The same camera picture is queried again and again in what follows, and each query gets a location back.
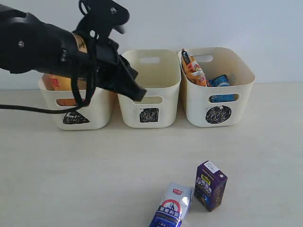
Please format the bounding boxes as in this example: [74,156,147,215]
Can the yellow Lays chips can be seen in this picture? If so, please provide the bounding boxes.
[42,74,77,107]

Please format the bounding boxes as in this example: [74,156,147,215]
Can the blue noodle packet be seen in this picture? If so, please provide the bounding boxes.
[208,75,237,103]

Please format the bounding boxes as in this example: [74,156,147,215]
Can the white blue milk pouch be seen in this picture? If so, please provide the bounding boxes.
[150,183,192,227]

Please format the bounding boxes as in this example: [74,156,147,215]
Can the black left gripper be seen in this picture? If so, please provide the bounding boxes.
[61,33,147,101]

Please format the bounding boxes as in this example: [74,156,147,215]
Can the cream bin with triangle mark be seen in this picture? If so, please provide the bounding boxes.
[38,78,117,131]

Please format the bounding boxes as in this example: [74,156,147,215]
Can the black cable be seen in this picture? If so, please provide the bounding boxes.
[0,35,119,114]

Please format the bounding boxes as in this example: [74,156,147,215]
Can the cream bin with square mark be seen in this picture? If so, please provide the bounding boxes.
[118,49,181,128]

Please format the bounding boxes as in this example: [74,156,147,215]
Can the cream bin with circle mark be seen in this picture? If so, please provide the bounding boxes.
[180,47,255,127]

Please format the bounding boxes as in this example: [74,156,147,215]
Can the purple drink carton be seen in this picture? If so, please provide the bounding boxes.
[194,161,228,212]

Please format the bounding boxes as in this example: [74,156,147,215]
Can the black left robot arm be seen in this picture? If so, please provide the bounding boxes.
[0,0,146,101]

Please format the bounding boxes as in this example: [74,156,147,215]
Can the orange noodle packet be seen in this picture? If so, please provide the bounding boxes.
[181,49,211,87]

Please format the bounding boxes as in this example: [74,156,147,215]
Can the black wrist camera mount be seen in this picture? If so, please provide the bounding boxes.
[74,0,130,45]

